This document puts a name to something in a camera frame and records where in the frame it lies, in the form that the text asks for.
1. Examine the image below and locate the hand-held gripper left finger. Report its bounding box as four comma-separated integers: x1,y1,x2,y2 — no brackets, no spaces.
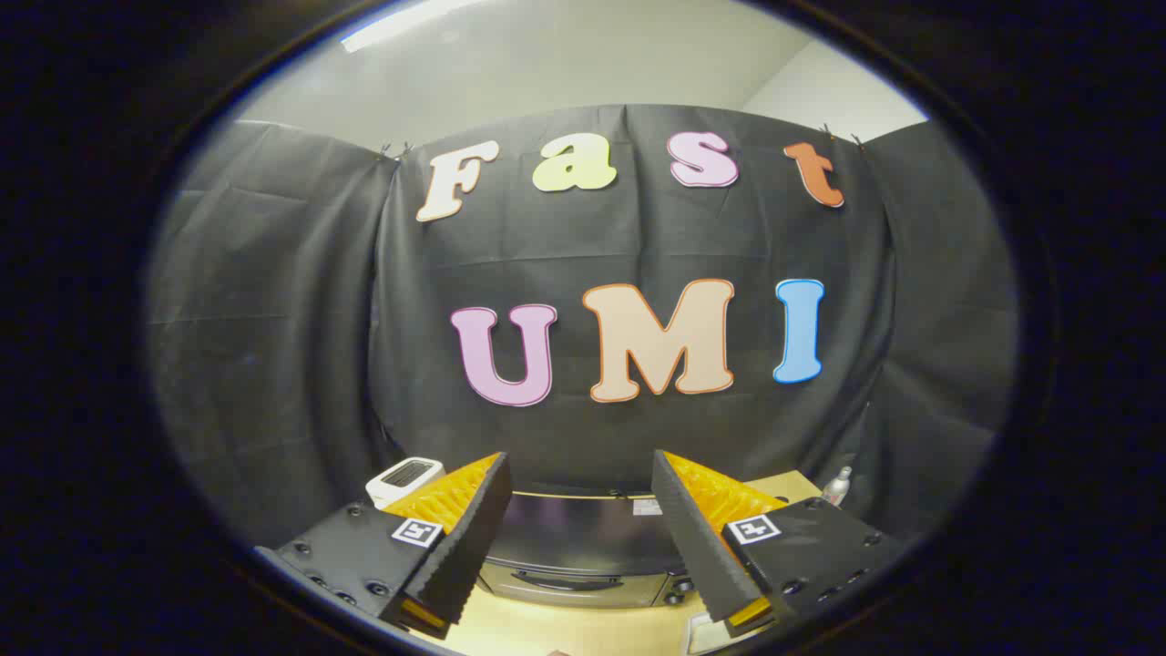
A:
255,451,513,640

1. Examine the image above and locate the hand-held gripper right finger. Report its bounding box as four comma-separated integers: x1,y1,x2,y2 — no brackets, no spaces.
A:
650,449,903,639

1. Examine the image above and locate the black toaster oven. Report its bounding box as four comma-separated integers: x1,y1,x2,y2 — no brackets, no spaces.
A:
476,488,707,610

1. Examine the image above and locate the white toaster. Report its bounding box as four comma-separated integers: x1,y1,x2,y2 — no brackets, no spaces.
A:
366,457,445,509

